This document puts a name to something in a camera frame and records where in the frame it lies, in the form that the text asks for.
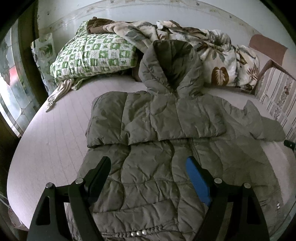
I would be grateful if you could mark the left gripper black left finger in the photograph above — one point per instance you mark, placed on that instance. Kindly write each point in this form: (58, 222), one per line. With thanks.
(49, 221)

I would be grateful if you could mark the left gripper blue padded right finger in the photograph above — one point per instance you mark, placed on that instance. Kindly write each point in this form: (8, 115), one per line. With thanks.
(247, 220)

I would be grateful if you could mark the olive puffer jacket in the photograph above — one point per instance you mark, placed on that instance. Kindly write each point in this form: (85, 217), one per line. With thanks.
(148, 135)

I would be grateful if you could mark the striped floral bed side cloth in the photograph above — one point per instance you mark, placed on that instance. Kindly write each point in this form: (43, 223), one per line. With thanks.
(276, 92)

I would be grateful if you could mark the leaf print blanket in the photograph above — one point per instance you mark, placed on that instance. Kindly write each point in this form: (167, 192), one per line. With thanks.
(224, 64)

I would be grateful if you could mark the beige striped cloth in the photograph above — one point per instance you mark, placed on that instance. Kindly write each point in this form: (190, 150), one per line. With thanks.
(62, 89)

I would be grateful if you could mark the floral curtain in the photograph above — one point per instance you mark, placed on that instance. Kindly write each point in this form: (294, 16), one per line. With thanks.
(44, 55)

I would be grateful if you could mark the green white checkered pillow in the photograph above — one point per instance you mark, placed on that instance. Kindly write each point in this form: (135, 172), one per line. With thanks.
(88, 55)

